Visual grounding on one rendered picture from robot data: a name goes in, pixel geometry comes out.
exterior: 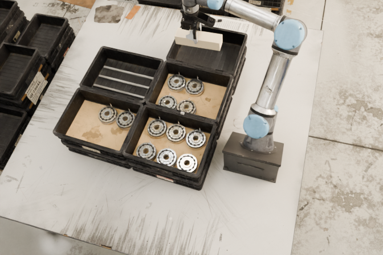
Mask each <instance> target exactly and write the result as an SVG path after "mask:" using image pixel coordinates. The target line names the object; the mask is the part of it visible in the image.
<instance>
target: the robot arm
mask: <svg viewBox="0 0 383 255"><path fill-rule="evenodd" d="M199 5H201V6H204V7H208V8H210V9H214V10H219V9H221V10H224V11H226V12H228V13H230V14H233V15H236V16H238V17H240V18H242V19H245V20H247V21H249V22H251V23H254V24H256V25H258V26H261V27H263V28H265V29H268V30H270V31H272V32H273V33H274V41H273V43H272V46H271V49H272V51H273V54H272V56H271V60H270V63H269V65H268V68H267V71H266V74H265V77H264V79H263V82H262V86H261V88H260V91H259V94H258V97H257V99H256V102H255V103H253V104H251V106H250V110H249V112H248V115H247V117H246V118H245V119H244V122H243V129H244V131H245V133H246V134H247V135H246V137H245V138H244V142H243V143H244V145H245V146H246V147H248V148H249V149H252V150H255V151H261V152H269V151H272V150H273V148H274V139H273V132H274V127H275V122H276V118H277V115H278V109H279V108H278V106H277V105H276V101H277V99H278V96H279V93H280V90H281V88H282V85H283V83H284V80H285V78H286V75H287V72H288V69H289V67H290V64H291V61H292V59H293V58H294V57H296V56H297V55H298V53H299V50H300V47H301V45H302V43H303V42H304V41H305V39H306V37H307V32H308V31H307V26H306V25H305V23H304V22H302V21H301V20H299V19H294V18H290V17H287V16H285V15H282V16H279V15H276V14H274V13H272V12H269V11H267V10H265V9H262V8H260V7H258V6H255V5H252V4H250V3H248V2H245V1H243V0H182V7H181V9H180V12H181V13H182V18H181V28H182V29H183V30H190V34H188V35H186V38H187V39H190V40H192V41H194V44H197V42H198V31H201V23H202V24H204V25H206V26H208V27H210V28H213V26H214V25H215V21H216V20H215V19H214V18H212V17H210V16H208V15H207V14H205V13H203V12H201V11H199ZM197 30H198V31H197Z"/></svg>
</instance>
